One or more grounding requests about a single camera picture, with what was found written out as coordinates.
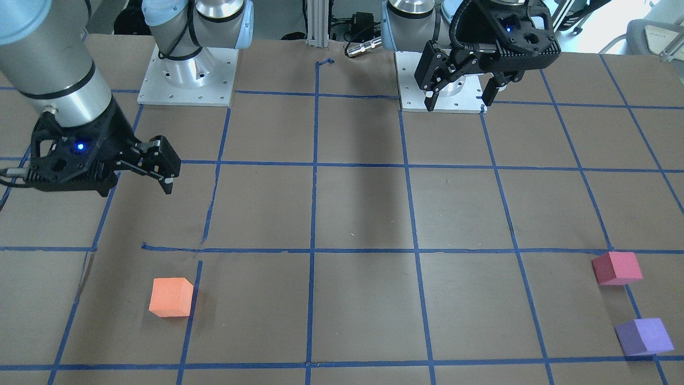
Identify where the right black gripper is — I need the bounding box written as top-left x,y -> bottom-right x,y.
29,98 -> 181,197

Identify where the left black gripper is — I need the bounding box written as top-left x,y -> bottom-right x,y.
414,1 -> 562,112

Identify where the orange foam cube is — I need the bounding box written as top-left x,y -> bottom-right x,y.
149,277 -> 195,318

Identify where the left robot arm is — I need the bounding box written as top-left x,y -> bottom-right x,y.
381,1 -> 561,114

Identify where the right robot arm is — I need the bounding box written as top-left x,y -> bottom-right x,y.
2,1 -> 254,197

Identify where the black power box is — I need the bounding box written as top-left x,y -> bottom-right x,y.
349,12 -> 375,41

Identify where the grey office chair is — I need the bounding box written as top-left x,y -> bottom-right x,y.
599,18 -> 683,63

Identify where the red foam cube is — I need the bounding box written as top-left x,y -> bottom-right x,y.
592,251 -> 643,286

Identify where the purple foam cube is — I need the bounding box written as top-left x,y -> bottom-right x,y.
614,318 -> 675,356

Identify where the silver cable connector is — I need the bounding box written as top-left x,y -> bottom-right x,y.
345,37 -> 383,58

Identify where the aluminium frame post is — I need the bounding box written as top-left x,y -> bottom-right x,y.
302,0 -> 331,49

